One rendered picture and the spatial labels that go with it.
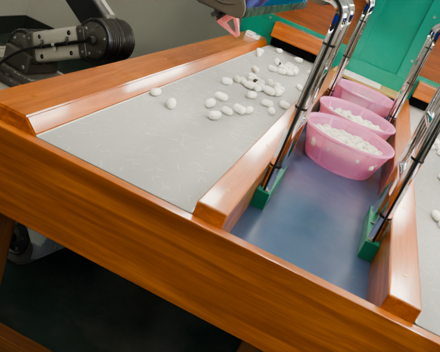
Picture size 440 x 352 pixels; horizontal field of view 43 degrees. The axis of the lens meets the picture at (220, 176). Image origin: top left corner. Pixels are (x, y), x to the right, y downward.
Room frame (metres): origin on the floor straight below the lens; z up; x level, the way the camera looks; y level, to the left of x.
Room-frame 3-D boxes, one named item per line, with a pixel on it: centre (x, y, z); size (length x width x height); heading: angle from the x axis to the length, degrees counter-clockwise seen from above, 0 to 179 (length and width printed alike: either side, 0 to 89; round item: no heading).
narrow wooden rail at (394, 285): (1.63, -0.48, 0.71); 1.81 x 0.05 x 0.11; 170
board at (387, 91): (2.47, -0.45, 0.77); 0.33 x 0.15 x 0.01; 80
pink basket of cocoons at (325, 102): (1.82, -0.35, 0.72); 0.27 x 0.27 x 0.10
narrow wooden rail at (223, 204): (1.68, -0.16, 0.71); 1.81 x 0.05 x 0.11; 170
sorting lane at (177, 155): (1.71, 0.02, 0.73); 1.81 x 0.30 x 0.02; 170
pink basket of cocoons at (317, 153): (1.54, -0.30, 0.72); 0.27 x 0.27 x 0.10
